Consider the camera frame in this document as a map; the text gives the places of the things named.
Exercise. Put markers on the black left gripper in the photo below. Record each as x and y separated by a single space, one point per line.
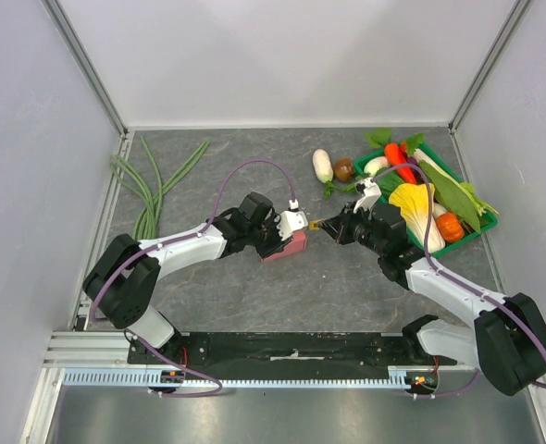
278 244

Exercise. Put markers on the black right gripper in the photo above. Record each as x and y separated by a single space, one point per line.
343 225

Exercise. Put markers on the pink express box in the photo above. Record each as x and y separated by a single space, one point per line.
296 245

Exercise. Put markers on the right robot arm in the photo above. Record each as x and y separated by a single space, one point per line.
504 337

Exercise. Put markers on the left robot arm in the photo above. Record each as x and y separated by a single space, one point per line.
122 282

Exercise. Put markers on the yellow cabbage toy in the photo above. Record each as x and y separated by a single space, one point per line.
413 202

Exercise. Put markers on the green leafy vegetable toy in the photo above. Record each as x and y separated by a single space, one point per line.
387 183

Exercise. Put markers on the white turnip toy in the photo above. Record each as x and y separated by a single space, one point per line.
376 164

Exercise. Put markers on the orange pumpkin toy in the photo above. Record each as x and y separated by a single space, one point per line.
450 228

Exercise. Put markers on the brown mushroom toy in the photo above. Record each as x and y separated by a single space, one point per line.
343 169

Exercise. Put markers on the orange carrot toy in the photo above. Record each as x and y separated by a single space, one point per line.
396 158

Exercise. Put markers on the green corn toy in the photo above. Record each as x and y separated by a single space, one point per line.
458 197

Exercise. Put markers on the white radish toy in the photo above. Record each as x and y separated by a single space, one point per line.
322 166

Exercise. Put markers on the green long beans bundle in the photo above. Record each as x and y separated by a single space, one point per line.
147 223

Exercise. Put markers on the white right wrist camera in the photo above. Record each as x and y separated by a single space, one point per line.
369 192

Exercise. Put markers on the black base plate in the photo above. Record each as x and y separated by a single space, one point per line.
368 347

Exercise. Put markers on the white cable duct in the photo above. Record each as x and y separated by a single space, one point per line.
158 378

